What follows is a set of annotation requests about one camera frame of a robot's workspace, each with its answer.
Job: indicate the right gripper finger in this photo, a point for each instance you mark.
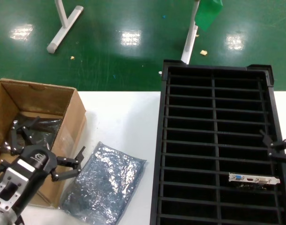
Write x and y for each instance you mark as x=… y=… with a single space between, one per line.
x=283 y=144

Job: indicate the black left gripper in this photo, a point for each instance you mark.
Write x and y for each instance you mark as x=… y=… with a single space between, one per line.
x=44 y=159

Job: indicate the graphics card with metal bracket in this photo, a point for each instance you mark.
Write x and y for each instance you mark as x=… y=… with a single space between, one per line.
x=252 y=179

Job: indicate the grey antistatic bag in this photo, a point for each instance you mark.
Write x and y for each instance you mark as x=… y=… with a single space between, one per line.
x=105 y=182

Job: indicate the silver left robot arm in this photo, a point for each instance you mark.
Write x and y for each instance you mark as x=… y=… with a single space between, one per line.
x=2 y=218

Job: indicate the bagged graphics card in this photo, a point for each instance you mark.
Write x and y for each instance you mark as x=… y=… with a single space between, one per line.
x=46 y=131

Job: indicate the brown cardboard box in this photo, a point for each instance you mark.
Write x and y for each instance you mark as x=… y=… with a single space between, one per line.
x=72 y=117

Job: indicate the black slotted container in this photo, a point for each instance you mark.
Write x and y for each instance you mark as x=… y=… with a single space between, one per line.
x=156 y=140

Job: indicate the white T-foot table leg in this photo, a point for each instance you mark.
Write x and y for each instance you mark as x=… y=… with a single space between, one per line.
x=60 y=35
x=189 y=44

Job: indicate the large tan paper scrap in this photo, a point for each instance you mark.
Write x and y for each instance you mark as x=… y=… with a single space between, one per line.
x=203 y=52

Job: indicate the green tablecloth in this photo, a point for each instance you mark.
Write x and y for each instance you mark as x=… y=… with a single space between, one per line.
x=208 y=14

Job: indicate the wrist camera on silver bracket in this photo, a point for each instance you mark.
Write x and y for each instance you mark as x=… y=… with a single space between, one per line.
x=14 y=178

